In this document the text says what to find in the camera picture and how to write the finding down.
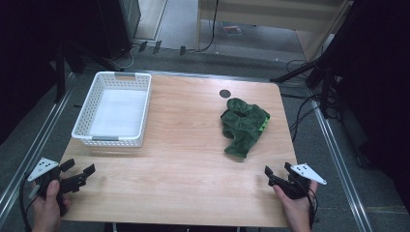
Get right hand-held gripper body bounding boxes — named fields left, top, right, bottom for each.
left=268, top=162, right=328, bottom=200

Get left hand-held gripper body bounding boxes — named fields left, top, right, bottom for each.
left=27, top=157, right=87, bottom=217

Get green plush garment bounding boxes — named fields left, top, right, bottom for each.
left=220, top=97, right=272, bottom=160

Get person's right hand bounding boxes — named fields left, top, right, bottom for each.
left=272, top=180, right=320, bottom=232

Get person's left hand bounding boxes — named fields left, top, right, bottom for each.
left=30, top=179, right=72, bottom=232

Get white plastic basket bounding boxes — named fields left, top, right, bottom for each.
left=71, top=71, right=153, bottom=148

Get black metal stand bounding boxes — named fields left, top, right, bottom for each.
left=53, top=40, right=124, bottom=104

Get black tripod stand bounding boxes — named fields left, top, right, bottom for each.
left=270, top=0, right=366, bottom=119

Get black cabinet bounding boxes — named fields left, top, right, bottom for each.
left=96, top=0, right=142, bottom=59

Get red booklet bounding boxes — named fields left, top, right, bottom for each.
left=221, top=22, right=244, bottom=37

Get light wooden shelf unit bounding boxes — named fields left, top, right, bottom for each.
left=196, top=0, right=354, bottom=62

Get metal floor rail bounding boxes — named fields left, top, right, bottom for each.
left=308, top=96, right=375, bottom=232
left=0, top=72, right=76, bottom=223

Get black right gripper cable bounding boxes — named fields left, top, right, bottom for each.
left=303, top=180, right=320, bottom=230

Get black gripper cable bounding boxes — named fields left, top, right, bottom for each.
left=303, top=180, right=320, bottom=230
left=18, top=173, right=40, bottom=232

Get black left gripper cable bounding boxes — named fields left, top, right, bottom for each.
left=18, top=173, right=40, bottom=232

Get black floor cables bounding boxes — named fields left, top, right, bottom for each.
left=279, top=59, right=327, bottom=143

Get white floor cable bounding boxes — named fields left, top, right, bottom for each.
left=109, top=44, right=143, bottom=71

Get black hanging cable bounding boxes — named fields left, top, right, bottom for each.
left=196, top=0, right=220, bottom=53

